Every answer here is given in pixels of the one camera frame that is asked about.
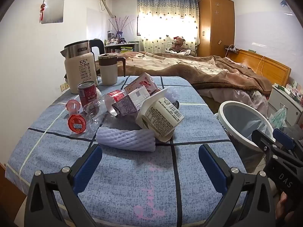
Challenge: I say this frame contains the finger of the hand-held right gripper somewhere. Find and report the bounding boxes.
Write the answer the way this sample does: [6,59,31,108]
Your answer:
[272,128,303,162]
[251,130,303,171]

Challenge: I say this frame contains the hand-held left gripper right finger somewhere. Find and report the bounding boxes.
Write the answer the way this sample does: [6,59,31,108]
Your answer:
[198,144,276,227]

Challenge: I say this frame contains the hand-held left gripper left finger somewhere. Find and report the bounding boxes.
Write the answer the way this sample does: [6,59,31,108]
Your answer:
[24,144,103,227]

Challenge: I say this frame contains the white round trash bin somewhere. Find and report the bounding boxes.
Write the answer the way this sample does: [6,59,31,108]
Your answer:
[217,100,276,173]

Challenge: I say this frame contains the red lid jelly cup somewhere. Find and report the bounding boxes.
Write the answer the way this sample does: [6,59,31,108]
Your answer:
[67,113,87,133]

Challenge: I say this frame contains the large white foam fruit net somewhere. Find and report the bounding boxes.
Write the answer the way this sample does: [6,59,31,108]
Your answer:
[95,126,157,152]

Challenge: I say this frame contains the pink jelly cup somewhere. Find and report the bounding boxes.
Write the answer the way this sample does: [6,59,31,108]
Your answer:
[66,99,82,114]

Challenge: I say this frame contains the clear plastic bottle red label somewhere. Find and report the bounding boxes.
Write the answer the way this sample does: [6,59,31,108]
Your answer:
[83,89,126,126]

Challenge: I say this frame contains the red drink can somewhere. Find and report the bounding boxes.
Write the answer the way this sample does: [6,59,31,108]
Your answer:
[77,80,98,107]

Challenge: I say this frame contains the purple white drink carton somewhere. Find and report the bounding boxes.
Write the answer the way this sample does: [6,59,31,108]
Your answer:
[111,86,151,117]

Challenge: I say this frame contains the white paper tub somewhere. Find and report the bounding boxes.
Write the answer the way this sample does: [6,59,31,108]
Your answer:
[136,89,185,142]

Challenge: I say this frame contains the small white foam fruit net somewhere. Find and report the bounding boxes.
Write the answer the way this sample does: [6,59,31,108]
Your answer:
[163,88,180,104]

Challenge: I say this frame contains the pink drink carton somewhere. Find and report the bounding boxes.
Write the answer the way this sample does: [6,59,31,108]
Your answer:
[124,72,159,95]

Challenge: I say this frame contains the person's right hand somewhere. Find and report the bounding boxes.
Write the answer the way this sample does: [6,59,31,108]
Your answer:
[276,191,303,227]

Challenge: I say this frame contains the green printed plastic bag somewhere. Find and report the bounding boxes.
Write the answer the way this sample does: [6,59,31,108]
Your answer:
[269,106,288,128]

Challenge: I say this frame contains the clear bin liner bag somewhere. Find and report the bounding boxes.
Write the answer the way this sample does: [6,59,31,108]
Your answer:
[214,104,276,145]

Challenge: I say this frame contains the grey nightstand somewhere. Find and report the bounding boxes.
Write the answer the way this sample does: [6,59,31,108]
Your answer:
[267,84,303,120]

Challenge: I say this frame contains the pale pink duvet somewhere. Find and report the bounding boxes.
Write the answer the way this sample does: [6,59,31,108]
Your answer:
[196,89,269,119]

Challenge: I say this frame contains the blue checked tablecloth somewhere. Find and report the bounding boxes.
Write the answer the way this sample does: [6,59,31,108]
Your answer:
[5,75,248,227]

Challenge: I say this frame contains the pile of small boxes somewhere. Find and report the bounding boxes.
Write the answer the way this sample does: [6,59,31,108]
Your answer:
[285,80,303,100]

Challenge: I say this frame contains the wooden bed headboard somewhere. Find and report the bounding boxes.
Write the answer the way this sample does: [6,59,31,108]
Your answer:
[228,48,291,87]

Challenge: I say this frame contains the cream mug with brown lid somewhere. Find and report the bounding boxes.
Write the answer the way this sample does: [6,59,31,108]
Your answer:
[98,53,126,86]

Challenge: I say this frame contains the cream steel electric kettle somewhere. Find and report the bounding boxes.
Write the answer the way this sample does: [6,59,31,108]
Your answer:
[60,38,105,94]

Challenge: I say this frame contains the brown patterned blanket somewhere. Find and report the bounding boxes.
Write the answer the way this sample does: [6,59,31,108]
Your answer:
[118,51,273,97]

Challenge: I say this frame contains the wooden wardrobe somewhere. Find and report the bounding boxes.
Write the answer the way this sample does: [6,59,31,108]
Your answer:
[197,0,235,58]

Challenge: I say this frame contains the brown teddy bear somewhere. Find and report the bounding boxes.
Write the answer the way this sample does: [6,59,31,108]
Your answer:
[169,37,187,52]

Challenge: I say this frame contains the cluttered small desk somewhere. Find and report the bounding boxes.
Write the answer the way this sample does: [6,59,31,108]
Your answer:
[104,41,140,54]

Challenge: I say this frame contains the purple flower branches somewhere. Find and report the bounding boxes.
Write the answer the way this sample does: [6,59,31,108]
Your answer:
[109,15,135,32]

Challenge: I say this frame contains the heart print curtain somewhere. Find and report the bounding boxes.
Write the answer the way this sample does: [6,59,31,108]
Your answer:
[137,0,199,52]

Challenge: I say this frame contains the wrapped air conditioner pipe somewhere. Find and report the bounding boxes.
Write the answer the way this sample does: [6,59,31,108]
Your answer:
[99,0,116,19]

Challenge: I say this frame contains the red hanging ornament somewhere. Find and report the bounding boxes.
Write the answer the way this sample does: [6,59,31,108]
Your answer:
[39,0,47,23]

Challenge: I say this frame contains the white charging cable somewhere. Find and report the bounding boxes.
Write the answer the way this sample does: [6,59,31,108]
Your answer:
[256,55,266,72]

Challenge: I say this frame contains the silver wall sheet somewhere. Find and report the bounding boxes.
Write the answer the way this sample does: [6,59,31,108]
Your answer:
[41,0,65,24]

